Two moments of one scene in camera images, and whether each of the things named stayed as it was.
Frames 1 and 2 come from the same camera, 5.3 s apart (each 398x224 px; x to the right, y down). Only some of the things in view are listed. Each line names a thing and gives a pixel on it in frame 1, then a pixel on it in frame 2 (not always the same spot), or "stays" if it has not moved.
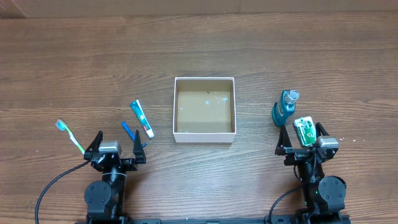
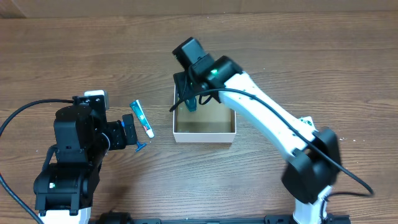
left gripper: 139,154 → 119,140
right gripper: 296,155 → 183,79
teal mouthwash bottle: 286,107 → 191,104
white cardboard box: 204,110 stays
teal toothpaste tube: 138,110 stays
